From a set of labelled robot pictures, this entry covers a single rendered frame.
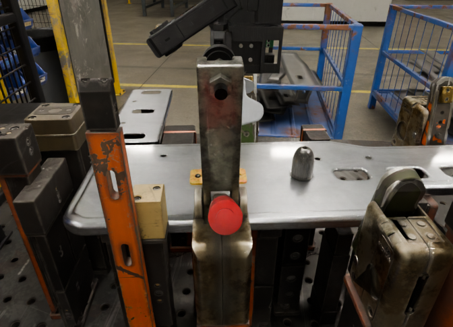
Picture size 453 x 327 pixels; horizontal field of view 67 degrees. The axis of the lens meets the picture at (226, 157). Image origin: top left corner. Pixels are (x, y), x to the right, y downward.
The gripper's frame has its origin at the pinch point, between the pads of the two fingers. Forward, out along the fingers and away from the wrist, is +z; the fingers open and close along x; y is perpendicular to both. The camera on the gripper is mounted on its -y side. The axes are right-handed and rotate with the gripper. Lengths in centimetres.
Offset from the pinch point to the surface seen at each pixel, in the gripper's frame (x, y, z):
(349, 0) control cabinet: 748, 300, 47
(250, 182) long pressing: -1.6, 4.8, 8.0
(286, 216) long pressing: -9.9, 8.5, 7.6
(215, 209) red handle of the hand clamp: -25.9, -0.8, -6.3
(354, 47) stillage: 167, 88, 24
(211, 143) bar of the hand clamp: -16.4, -1.0, -6.0
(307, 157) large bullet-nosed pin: -1.3, 12.8, 4.0
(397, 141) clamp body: 19.2, 38.2, 12.1
